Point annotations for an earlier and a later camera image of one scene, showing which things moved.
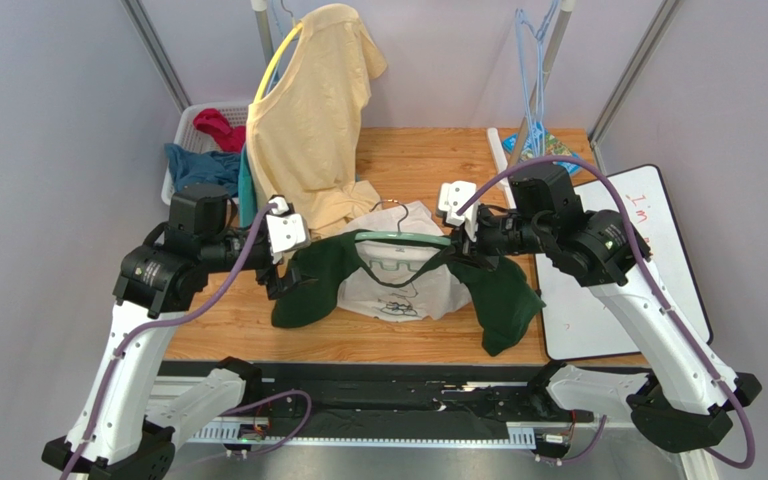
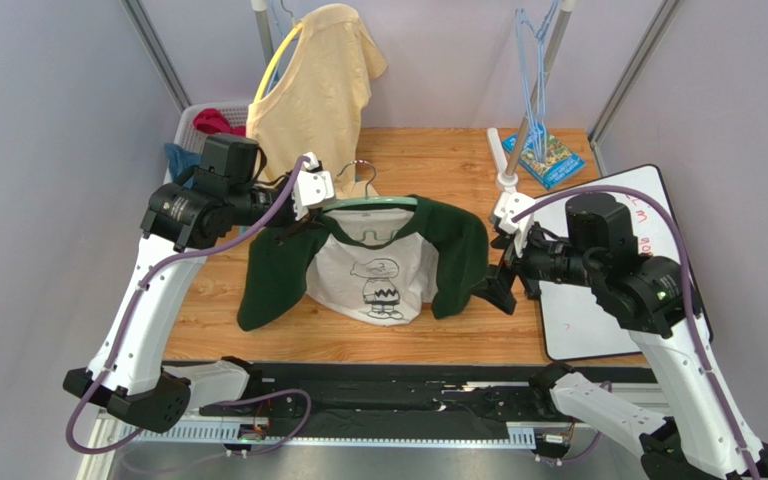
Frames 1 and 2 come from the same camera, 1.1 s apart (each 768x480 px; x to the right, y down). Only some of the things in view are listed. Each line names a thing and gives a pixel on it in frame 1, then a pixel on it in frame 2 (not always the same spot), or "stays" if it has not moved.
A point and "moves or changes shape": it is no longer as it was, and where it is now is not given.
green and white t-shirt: (399, 279) moves or changes shape
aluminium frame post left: (157, 52) stays
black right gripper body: (467, 246) to (513, 267)
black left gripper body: (275, 284) to (285, 222)
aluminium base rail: (211, 443) stays
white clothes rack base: (500, 165) stays
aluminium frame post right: (646, 50) stays
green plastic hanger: (398, 234) to (371, 199)
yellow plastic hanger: (264, 80) stays
